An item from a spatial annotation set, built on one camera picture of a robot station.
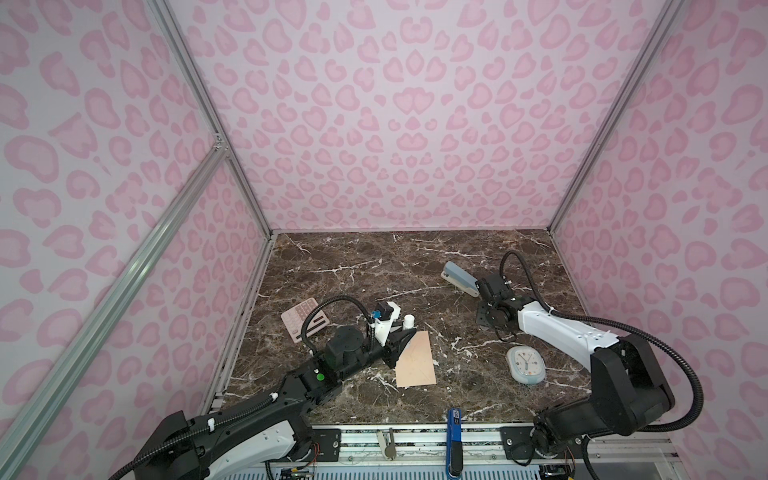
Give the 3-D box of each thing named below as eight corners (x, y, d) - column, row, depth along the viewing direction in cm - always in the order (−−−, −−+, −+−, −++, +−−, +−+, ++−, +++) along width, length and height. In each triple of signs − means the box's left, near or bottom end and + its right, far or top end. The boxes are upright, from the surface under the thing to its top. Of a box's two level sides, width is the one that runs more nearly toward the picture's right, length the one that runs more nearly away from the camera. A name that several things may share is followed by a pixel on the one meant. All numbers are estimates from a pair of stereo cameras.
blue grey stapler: (439, 276, 109) (441, 267, 104) (447, 269, 111) (449, 259, 106) (473, 300, 102) (476, 291, 98) (480, 292, 104) (484, 283, 100)
